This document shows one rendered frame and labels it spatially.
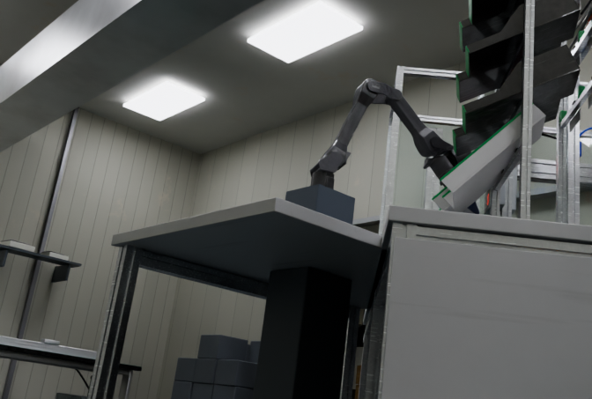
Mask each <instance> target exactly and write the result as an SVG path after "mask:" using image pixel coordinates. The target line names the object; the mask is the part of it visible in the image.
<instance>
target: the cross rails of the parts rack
mask: <svg viewBox="0 0 592 399"><path fill-rule="evenodd" d="M579 1H580V0H575V2H576V3H577V4H578V3H579ZM522 3H523V0H517V1H516V3H515V5H514V8H513V11H512V13H511V15H510V18H511V17H512V16H513V14H514V12H515V11H516V9H517V8H518V7H519V5H521V4H522ZM510 18H509V19H510ZM591 34H592V21H591V23H590V24H589V26H588V28H587V30H586V31H585V33H584V34H583V35H582V37H581V39H580V41H579V43H578V44H577V45H576V47H575V48H574V50H573V52H572V55H573V57H574V59H576V58H577V56H578V54H579V53H580V52H581V50H582V49H583V47H584V46H585V44H586V43H587V41H588V39H589V37H590V36H591ZM522 53H523V39H522V42H521V44H520V46H519V47H518V49H517V51H516V54H515V56H514V59H513V61H512V62H511V64H510V66H509V68H508V70H507V74H506V75H505V77H504V79H503V81H502V83H501V85H500V87H499V89H500V88H501V86H503V84H504V83H505V81H506V80H507V78H508V76H509V75H510V74H511V72H512V71H513V69H514V67H515V66H516V64H517V63H518V62H519V61H520V60H521V58H522ZM498 91H499V90H498ZM591 93H592V80H591V81H590V82H589V84H588V86H587V87H586V88H585V90H584V91H583V92H582V94H581V95H580V98H579V99H577V100H576V101H575V103H574V104H573V106H572V107H571V108H570V110H569V111H568V112H567V114H566V116H565V117H564V118H563V120H562V122H561V123H560V128H565V127H566V125H567V124H568V123H569V122H570V121H571V119H572V118H573V117H574V115H575V114H576V113H577V111H578V110H579V109H580V107H581V106H582V104H583V103H584V102H585V101H586V99H587V98H588V96H589V95H590V94H591ZM521 111H522V99H521V100H520V101H519V103H518V105H517V107H516V109H515V110H514V112H513V114H512V115H511V117H510V119H509V121H510V120H512V119H513V118H514V117H515V116H516V115H518V114H519V113H520V112H521Z"/></svg>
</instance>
